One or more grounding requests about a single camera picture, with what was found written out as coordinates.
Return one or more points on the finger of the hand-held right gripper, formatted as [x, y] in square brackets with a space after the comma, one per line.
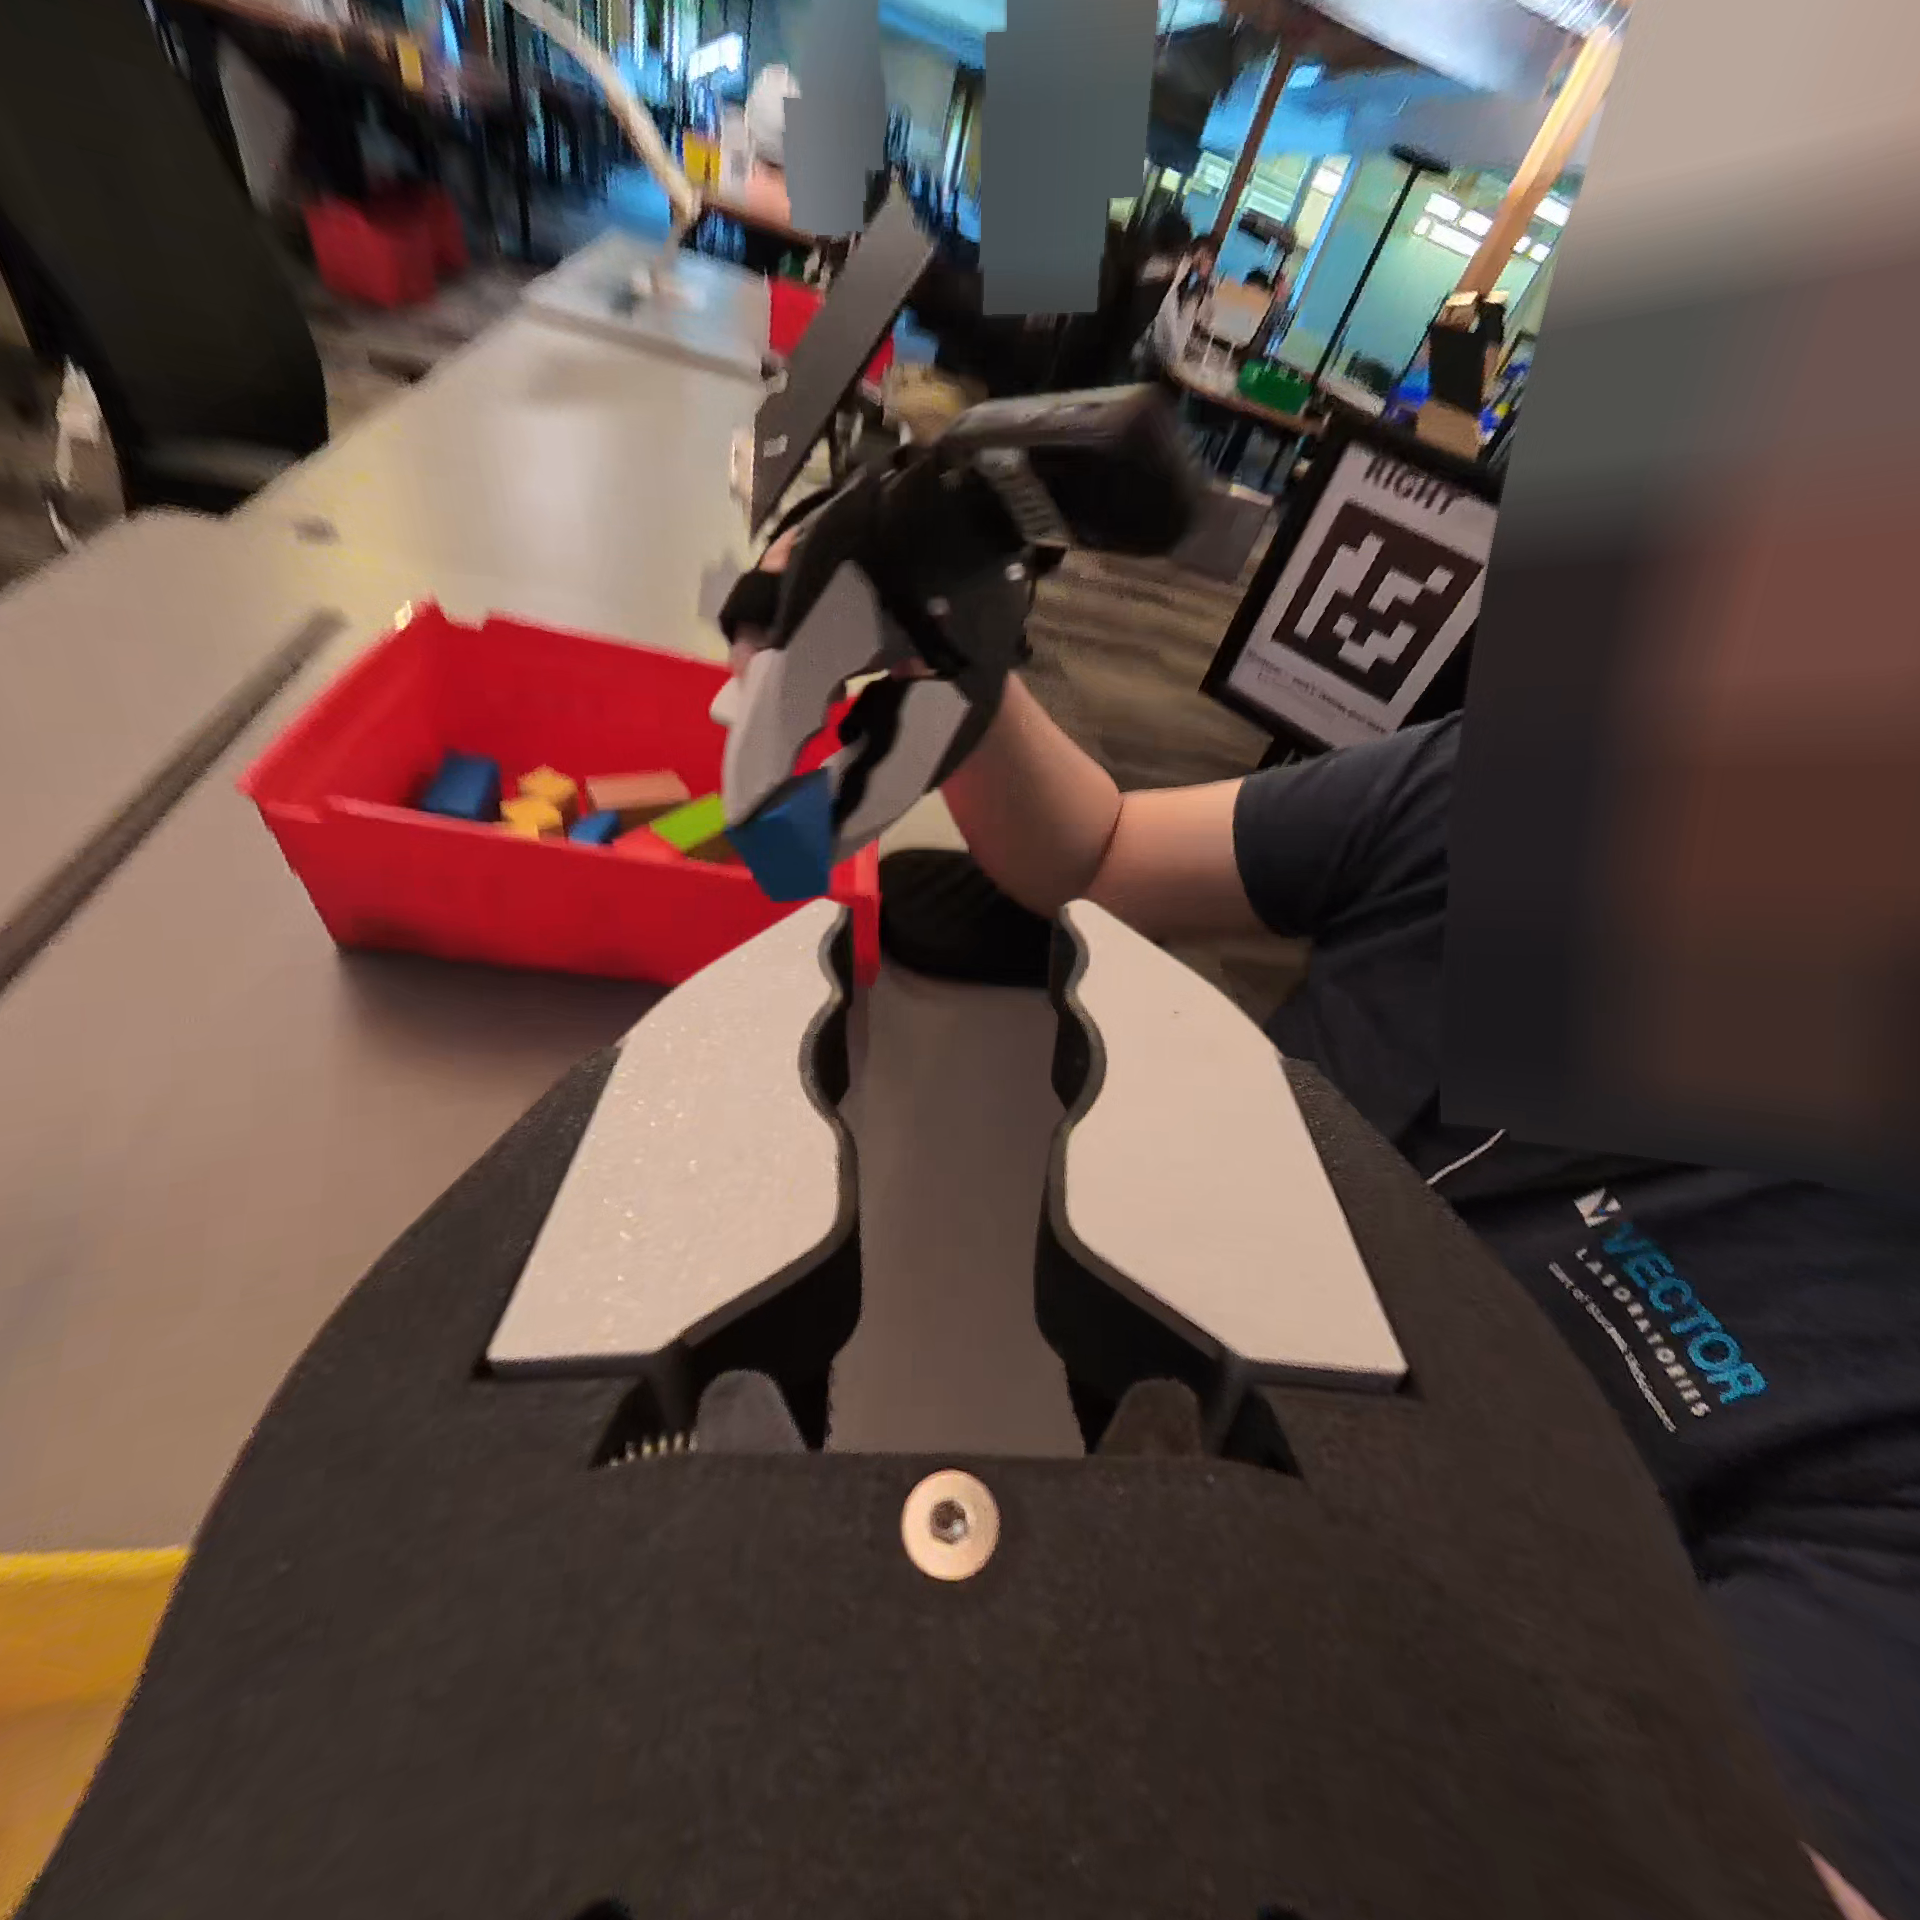
[922, 750]
[789, 703]

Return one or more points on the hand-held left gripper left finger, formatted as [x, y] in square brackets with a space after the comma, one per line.
[676, 1183]

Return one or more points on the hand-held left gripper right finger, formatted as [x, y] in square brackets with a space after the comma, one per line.
[1216, 1198]

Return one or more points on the small blue wooden block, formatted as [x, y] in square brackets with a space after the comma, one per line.
[789, 846]

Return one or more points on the red plastic bin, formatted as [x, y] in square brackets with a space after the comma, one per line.
[451, 915]
[794, 313]
[378, 249]

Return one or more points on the yellow plastic bin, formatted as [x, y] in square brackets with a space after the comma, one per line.
[75, 1680]

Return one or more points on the person's right forearm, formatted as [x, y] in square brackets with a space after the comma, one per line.
[1110, 857]

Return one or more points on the person's right hand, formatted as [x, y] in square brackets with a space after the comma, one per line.
[998, 763]

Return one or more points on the black textured armrest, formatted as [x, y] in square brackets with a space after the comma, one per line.
[961, 921]

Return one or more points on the green plastic bin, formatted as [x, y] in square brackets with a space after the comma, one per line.
[1277, 389]

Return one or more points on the dark tilted board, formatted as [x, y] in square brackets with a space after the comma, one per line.
[848, 344]

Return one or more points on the framed black-white marker sign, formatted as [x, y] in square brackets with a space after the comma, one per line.
[1366, 599]

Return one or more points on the person's dark clothing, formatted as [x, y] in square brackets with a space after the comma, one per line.
[1651, 1350]

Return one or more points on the black office chair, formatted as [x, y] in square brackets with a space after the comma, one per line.
[166, 270]

